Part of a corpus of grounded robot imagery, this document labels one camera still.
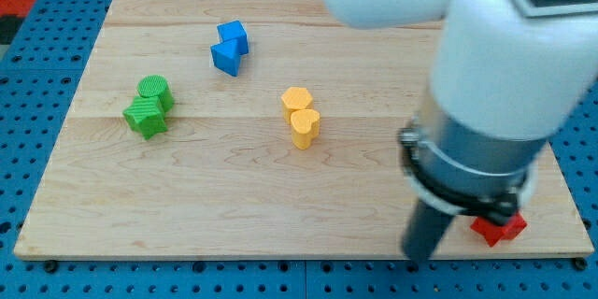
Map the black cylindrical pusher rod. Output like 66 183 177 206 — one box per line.
401 200 454 261

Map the blue cube block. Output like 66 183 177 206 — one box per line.
217 21 249 55

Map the wooden board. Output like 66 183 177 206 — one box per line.
12 0 595 262

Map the blue triangle block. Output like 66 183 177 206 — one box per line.
210 39 241 77

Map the red star block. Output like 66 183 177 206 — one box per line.
470 212 527 247

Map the yellow hexagon block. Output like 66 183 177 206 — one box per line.
280 87 314 124

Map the green star block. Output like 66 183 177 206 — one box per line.
122 96 168 140

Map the grey cylindrical end effector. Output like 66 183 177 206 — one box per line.
398 91 545 226

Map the yellow heart block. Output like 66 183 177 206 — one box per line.
290 109 320 150

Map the green cylinder block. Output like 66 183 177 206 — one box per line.
136 75 175 112

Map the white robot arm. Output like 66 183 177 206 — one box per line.
323 0 597 261

